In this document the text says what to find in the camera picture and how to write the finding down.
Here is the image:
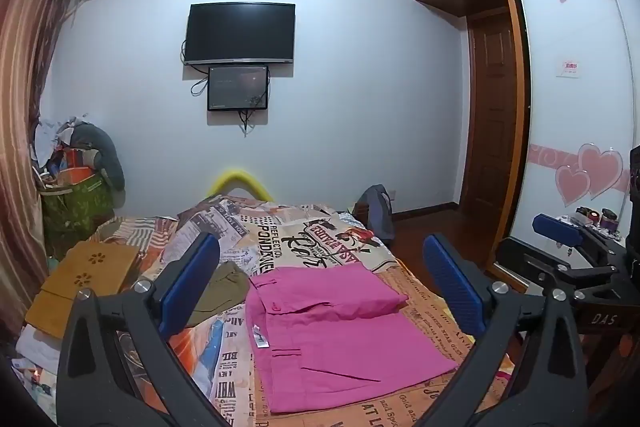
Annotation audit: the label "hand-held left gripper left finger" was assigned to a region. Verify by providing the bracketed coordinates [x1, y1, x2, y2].
[56, 232, 226, 427]

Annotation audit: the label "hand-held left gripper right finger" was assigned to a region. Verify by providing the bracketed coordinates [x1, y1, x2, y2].
[415, 233, 588, 427]

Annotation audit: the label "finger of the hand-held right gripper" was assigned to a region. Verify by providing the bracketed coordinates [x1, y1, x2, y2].
[494, 237, 621, 299]
[531, 213, 626, 258]

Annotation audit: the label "pink pants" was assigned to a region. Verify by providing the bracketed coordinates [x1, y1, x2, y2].
[245, 266, 460, 414]

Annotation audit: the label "olive green pants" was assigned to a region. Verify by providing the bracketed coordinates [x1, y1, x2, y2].
[187, 261, 251, 328]

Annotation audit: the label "grey backpack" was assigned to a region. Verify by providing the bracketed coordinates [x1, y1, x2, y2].
[352, 184, 396, 245]

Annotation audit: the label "yellow foam headboard guard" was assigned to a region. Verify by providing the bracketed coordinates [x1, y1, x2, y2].
[207, 168, 276, 200]

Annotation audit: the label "printed newspaper pattern blanket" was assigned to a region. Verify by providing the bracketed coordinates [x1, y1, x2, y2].
[10, 196, 526, 427]

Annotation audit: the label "wooden lap board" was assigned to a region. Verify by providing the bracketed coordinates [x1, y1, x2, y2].
[25, 239, 141, 340]

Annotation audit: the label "green patterned bag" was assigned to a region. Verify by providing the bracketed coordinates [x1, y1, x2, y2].
[40, 177, 116, 243]

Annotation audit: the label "brown wooden door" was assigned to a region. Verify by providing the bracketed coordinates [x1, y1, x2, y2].
[465, 7, 523, 210]

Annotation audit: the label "grey plush toy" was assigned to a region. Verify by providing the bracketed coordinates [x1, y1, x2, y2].
[70, 122, 126, 190]

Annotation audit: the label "orange box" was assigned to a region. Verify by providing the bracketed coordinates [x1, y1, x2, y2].
[55, 147, 96, 182]

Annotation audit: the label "white cloth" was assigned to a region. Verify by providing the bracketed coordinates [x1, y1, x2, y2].
[15, 322, 66, 373]

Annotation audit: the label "brown striped curtain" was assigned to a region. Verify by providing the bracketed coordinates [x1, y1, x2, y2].
[0, 0, 86, 343]

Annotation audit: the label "black hanging cable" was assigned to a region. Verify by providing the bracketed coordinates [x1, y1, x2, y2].
[237, 94, 268, 134]

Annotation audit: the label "black looped cable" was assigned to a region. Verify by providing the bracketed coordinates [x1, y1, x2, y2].
[189, 67, 211, 98]

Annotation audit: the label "small black wall monitor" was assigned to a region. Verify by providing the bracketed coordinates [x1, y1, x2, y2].
[207, 64, 271, 112]

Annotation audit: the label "black wall television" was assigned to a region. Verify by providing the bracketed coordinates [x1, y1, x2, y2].
[182, 2, 296, 66]

